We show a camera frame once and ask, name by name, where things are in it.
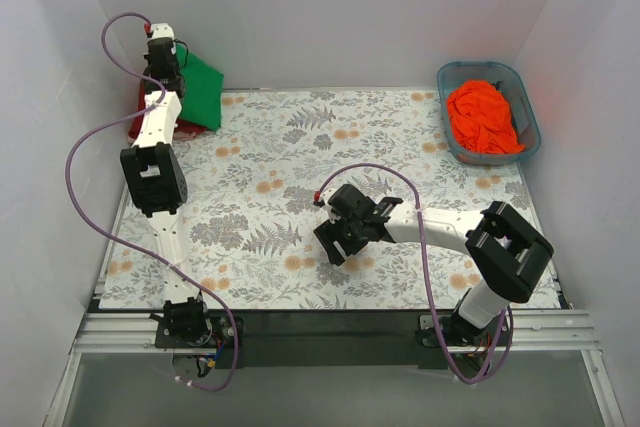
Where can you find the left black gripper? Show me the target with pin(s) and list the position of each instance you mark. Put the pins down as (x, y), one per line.
(163, 76)

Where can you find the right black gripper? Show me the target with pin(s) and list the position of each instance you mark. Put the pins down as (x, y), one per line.
(336, 240)

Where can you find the green t-shirt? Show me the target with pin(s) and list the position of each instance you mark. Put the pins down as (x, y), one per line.
(201, 103)

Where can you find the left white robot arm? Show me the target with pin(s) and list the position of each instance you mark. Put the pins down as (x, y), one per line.
(158, 188)

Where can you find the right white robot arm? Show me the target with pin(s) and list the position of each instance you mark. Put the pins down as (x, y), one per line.
(510, 254)

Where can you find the folded red t-shirt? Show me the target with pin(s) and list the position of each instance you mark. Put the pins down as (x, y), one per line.
(184, 129)

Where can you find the floral table mat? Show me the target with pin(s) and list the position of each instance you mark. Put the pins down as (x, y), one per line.
(249, 218)

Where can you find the orange t-shirt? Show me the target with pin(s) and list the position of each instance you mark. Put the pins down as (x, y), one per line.
(480, 119)

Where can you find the blue plastic bin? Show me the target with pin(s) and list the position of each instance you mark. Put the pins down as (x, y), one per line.
(504, 80)

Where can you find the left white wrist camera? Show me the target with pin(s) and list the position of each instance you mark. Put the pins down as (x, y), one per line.
(159, 31)

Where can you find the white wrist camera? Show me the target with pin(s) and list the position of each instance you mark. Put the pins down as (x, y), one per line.
(321, 199)
(159, 31)

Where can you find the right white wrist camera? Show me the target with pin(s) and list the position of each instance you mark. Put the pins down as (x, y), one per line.
(321, 199)

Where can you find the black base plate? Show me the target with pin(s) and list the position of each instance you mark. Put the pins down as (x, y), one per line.
(314, 338)

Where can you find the aluminium frame rail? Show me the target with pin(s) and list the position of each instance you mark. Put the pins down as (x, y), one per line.
(129, 332)

